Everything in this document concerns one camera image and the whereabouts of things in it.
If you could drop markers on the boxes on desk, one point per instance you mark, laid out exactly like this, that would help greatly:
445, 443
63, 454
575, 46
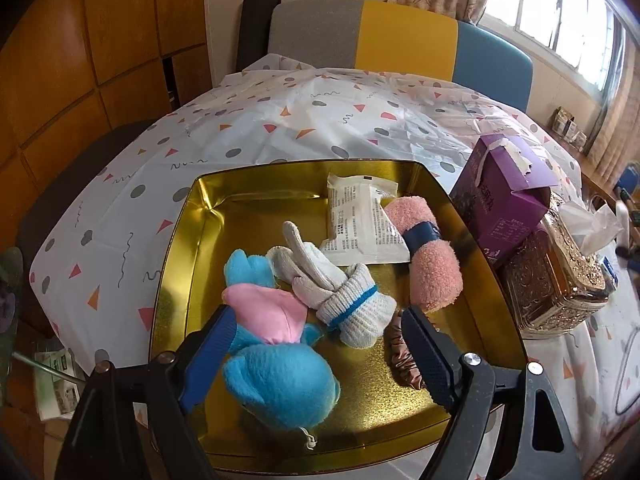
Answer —
564, 125

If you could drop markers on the wooden wardrobe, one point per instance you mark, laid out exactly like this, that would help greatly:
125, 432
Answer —
74, 70

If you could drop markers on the black rolled mat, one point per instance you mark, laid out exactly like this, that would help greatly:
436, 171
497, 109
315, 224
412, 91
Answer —
254, 30

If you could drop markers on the patterned plastic tablecloth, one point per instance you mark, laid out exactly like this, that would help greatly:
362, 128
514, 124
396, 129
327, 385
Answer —
97, 263

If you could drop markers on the white knit glove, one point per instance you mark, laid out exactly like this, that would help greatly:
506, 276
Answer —
347, 302

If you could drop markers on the blue pink plush toy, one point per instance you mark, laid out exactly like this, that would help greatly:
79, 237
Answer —
273, 370

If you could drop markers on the wooden side desk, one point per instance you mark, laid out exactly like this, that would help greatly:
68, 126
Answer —
605, 187

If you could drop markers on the white wet wipe packet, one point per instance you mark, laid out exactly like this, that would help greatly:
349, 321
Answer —
360, 230

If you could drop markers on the right beige curtain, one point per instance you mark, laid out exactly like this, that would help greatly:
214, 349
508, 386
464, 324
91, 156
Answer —
617, 142

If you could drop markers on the gold metal tin tray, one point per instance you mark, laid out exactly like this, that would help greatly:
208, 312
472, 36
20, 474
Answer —
375, 419

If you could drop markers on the pink fuzzy sock roll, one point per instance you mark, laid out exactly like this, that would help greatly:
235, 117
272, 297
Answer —
435, 279

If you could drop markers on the ornate gold tissue box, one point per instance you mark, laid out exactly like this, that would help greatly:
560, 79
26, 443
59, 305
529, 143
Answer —
552, 285

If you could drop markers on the purple tissue carton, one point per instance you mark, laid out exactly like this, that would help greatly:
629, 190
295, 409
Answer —
502, 193

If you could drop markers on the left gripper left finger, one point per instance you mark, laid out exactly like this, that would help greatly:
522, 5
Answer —
103, 441

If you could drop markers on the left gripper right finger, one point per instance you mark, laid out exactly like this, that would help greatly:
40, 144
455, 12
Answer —
534, 441

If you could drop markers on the window with grille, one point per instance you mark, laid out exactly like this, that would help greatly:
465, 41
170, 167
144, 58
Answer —
580, 38

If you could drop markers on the grey yellow blue sofa back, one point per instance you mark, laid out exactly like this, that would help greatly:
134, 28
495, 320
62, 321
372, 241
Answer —
390, 38

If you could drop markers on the pink satin scrunchie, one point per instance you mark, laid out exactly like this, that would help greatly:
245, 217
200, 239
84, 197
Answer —
399, 358

